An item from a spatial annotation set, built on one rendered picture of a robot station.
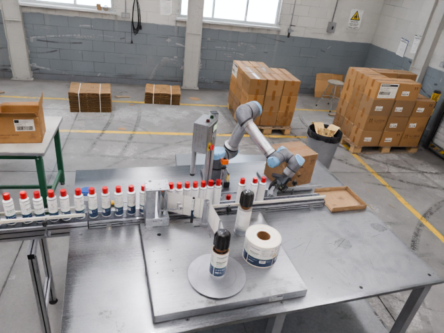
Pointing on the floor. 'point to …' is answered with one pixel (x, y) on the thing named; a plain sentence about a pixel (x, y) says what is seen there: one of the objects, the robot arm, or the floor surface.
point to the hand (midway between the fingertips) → (268, 194)
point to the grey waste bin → (324, 154)
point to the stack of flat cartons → (90, 98)
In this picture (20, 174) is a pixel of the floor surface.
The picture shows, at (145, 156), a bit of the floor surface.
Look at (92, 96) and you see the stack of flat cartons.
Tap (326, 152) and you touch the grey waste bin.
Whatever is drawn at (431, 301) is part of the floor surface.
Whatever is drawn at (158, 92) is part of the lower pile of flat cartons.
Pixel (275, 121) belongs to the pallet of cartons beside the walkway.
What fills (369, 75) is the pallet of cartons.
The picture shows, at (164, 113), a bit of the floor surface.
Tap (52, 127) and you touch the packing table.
